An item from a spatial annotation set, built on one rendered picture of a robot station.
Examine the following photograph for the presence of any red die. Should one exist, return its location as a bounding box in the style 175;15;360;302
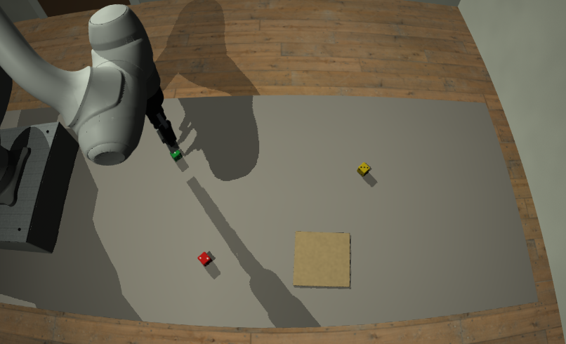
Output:
198;252;212;267

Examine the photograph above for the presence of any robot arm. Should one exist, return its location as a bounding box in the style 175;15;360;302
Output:
0;4;161;206

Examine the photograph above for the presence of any green die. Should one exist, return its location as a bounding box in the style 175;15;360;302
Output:
170;150;183;161

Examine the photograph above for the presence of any yellow die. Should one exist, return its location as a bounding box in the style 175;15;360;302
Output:
357;163;370;177

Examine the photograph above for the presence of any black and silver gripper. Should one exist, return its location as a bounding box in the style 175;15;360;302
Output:
145;86;180;154

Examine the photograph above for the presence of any tan flat mat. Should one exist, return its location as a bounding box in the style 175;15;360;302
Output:
293;231;350;287

